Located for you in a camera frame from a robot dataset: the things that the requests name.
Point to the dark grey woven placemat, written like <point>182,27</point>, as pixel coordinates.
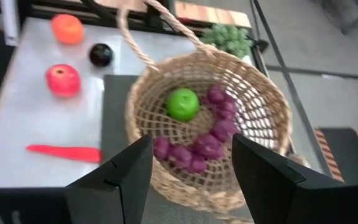
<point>115,118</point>

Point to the red apple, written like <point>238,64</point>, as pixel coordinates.
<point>63,80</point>

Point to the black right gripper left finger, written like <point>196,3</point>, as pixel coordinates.
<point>117,193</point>

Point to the purple grapes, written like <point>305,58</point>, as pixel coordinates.
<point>208,146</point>

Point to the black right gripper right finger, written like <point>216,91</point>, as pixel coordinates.
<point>278,193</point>

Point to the green apple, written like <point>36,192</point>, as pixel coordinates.
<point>182,104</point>

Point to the dark plum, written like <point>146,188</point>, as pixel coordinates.
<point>101,54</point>

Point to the green grape bunch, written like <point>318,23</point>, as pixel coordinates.
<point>228,39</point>

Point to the red chili pepper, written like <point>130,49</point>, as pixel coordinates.
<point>67,153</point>

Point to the black striped-edge floor mat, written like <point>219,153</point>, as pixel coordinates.
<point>350,149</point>

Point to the orange fruit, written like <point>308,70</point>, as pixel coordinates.
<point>67,28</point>

